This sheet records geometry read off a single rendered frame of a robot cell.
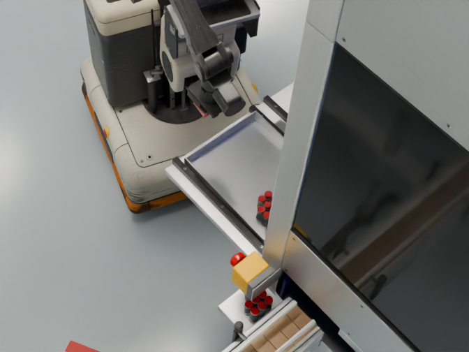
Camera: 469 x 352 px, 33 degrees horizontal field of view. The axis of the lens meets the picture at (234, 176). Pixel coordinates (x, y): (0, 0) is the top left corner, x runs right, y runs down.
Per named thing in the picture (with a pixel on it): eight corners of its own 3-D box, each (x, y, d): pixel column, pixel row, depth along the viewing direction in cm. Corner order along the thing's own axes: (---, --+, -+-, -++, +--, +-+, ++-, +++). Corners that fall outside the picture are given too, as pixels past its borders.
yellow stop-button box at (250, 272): (272, 283, 190) (275, 270, 184) (250, 301, 187) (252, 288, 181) (251, 262, 193) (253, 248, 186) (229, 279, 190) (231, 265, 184)
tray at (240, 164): (337, 196, 213) (339, 189, 210) (266, 250, 203) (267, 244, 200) (255, 117, 226) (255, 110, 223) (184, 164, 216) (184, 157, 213)
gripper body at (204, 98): (212, 120, 192) (216, 104, 185) (185, 91, 194) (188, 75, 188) (232, 107, 194) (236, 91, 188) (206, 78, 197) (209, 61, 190)
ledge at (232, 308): (292, 317, 196) (293, 314, 194) (254, 349, 191) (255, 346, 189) (255, 278, 201) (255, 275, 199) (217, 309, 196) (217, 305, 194)
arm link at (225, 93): (225, 42, 178) (192, 60, 177) (252, 81, 175) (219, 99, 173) (227, 68, 190) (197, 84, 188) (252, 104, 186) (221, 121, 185)
